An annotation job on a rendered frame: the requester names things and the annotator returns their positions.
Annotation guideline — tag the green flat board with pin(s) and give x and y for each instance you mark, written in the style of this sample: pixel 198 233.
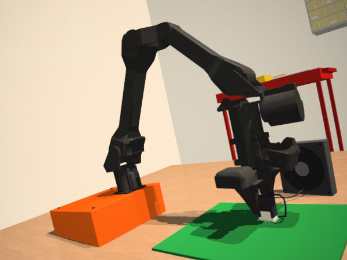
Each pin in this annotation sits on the green flat board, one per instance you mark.
pixel 231 231

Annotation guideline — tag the black fan cable with plug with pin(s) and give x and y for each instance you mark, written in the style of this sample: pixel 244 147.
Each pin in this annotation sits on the black fan cable with plug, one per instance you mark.
pixel 267 203

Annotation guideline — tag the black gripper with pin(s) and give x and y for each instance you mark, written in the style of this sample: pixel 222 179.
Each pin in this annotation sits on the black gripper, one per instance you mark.
pixel 247 180

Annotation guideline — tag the black cooling fan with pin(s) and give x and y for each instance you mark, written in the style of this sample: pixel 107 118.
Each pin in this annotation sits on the black cooling fan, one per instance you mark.
pixel 314 170

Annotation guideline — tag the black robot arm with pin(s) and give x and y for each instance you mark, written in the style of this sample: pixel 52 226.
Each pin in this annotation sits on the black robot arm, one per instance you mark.
pixel 278 106

